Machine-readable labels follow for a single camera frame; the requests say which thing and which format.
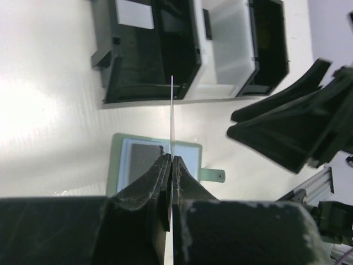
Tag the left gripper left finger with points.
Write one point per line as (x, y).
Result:
(127, 228)

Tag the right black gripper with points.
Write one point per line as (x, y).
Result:
(278, 139)

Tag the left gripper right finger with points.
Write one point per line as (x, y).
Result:
(210, 231)

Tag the green card holder wallet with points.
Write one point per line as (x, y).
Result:
(191, 153)

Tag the silver credit card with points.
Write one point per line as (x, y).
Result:
(134, 14)
(172, 116)

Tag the black credit card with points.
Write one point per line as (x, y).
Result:
(207, 23)

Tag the black white sorting tray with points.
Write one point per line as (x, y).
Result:
(247, 55)

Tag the aluminium front rail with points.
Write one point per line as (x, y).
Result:
(315, 189)

